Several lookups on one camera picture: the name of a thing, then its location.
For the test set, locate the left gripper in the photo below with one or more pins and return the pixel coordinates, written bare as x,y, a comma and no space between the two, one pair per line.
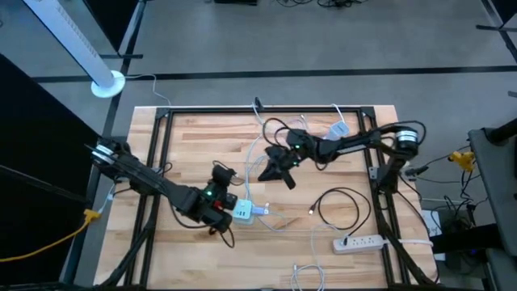
224,204

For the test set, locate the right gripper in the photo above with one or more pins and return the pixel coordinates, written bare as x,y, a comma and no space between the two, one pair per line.
282,157

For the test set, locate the mint green power cube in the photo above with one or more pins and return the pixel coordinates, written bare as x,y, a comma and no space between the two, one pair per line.
243,210

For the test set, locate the white tower power strip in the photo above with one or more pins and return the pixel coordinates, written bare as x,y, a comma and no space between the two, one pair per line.
338,130

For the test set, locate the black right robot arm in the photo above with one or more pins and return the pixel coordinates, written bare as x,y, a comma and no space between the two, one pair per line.
355,143

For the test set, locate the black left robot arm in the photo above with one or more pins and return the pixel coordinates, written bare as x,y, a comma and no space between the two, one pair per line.
161,186

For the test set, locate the white paper box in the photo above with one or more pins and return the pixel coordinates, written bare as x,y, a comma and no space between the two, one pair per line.
430,226

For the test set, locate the black floor box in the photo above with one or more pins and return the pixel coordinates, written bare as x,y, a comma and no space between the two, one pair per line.
236,2

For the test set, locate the yellow plug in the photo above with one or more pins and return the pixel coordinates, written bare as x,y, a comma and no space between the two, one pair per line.
464,159

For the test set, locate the black curtain partition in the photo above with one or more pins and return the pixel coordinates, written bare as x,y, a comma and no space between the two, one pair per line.
109,20
36,161

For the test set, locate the grey side table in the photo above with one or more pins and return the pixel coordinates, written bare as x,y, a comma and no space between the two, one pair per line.
497,182

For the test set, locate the white tower fan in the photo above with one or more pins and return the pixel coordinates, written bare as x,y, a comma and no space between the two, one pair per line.
68,34

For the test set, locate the black stand legs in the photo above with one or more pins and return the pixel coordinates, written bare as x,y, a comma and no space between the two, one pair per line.
490,27

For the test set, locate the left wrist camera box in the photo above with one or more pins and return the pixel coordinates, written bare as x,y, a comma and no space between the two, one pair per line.
207,194

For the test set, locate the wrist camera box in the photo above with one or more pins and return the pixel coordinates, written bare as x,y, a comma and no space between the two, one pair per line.
207,194
299,139

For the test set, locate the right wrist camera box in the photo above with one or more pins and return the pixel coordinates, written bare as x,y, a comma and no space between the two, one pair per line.
299,139

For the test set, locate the black aluminium table frame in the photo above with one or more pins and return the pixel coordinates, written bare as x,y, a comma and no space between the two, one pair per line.
210,110

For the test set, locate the grey metal bracket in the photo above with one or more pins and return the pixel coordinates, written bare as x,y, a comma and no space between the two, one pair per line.
372,173

